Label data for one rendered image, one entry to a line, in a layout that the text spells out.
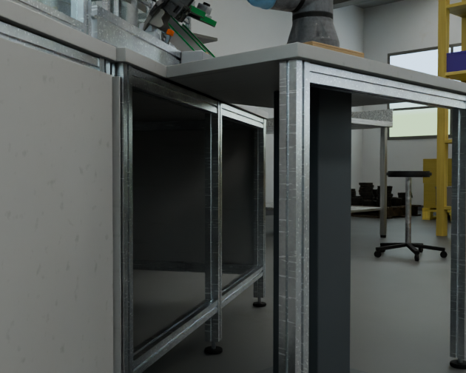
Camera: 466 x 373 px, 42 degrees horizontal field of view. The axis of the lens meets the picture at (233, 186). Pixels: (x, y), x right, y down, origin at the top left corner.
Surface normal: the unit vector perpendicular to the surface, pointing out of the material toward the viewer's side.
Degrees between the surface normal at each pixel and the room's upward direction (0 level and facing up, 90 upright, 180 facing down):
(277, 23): 90
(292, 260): 90
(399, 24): 90
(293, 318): 90
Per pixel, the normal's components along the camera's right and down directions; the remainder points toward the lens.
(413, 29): -0.70, 0.02
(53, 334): 0.97, 0.00
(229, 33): 0.72, 0.02
